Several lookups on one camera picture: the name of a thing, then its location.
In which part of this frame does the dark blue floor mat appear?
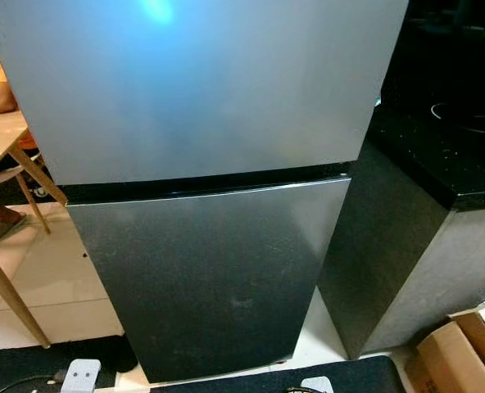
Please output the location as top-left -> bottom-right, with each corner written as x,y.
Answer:
152,355 -> 407,393

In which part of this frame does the black top kitchen counter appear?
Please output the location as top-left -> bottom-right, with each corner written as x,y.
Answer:
316,0 -> 485,359

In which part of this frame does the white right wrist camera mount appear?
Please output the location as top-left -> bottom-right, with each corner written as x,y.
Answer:
300,376 -> 335,393

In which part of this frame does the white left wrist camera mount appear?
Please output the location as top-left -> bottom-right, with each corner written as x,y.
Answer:
60,359 -> 102,393

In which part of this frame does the black floor mat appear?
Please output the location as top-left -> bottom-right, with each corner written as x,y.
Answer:
0,334 -> 138,393

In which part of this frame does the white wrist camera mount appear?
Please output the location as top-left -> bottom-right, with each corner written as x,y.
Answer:
300,376 -> 335,393
60,359 -> 102,393

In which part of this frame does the silver two door fridge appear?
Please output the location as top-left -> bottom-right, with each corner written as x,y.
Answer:
0,0 -> 410,384

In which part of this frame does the open brown cardboard box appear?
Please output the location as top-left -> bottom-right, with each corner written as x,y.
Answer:
406,299 -> 485,393

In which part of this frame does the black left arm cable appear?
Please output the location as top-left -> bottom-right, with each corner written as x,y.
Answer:
0,373 -> 67,393

